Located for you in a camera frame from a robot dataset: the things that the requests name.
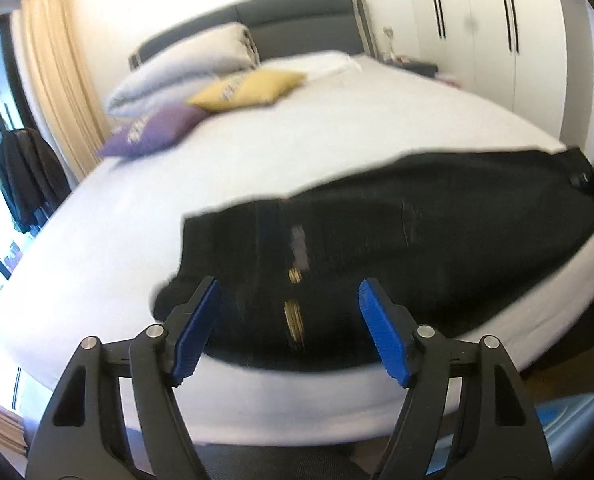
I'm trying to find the white pillows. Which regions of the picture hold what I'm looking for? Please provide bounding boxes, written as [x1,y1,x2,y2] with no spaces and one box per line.
[106,22,261,118]

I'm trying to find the black pants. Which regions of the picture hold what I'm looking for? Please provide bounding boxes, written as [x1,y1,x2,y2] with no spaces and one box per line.
[150,147,594,374]

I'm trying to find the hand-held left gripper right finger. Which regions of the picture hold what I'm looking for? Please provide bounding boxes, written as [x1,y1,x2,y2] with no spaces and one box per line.
[358,278,570,480]

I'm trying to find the black hanging jacket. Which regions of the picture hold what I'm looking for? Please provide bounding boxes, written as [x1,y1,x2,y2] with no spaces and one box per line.
[0,128,72,234]

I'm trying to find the yellow cushion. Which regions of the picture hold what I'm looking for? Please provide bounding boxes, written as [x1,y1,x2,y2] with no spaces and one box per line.
[187,69,308,112]

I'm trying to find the white pillow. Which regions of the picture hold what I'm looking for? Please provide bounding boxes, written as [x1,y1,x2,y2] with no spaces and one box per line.
[259,50,364,81]

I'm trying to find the dark bedside table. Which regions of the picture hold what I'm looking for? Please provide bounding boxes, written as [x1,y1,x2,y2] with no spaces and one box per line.
[394,57,439,79]

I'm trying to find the purple cushion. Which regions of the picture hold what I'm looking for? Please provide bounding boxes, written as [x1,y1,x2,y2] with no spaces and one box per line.
[96,102,209,159]

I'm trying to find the white bed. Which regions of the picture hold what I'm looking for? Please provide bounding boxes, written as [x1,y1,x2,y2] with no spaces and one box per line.
[0,50,594,447]

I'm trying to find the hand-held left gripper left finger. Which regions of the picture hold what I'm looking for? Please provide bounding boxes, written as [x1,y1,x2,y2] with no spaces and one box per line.
[26,277,222,480]

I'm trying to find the grey upholstered headboard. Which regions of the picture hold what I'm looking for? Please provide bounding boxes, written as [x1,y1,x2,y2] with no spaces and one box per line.
[128,0,378,72]

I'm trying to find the beige curtain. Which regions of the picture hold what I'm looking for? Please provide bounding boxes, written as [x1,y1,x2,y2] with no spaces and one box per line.
[20,0,109,183]

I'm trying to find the white wardrobe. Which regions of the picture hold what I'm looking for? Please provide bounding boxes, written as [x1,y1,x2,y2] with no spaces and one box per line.
[403,0,578,141]

